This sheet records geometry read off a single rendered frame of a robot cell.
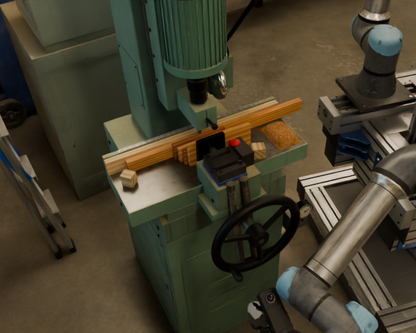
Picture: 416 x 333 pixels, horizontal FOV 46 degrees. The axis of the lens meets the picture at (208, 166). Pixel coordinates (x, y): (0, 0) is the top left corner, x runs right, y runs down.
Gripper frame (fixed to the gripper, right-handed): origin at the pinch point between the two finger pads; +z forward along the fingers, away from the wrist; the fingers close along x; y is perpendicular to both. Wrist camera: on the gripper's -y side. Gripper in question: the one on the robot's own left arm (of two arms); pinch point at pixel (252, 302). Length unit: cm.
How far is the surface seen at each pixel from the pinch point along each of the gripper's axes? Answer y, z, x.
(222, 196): -25.7, 12.9, 4.7
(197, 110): -49, 25, 9
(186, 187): -28.5, 23.7, -1.6
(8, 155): -45, 97, -47
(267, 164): -26.1, 23.7, 25.3
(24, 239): 4, 148, -58
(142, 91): -57, 47, 0
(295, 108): -37, 35, 46
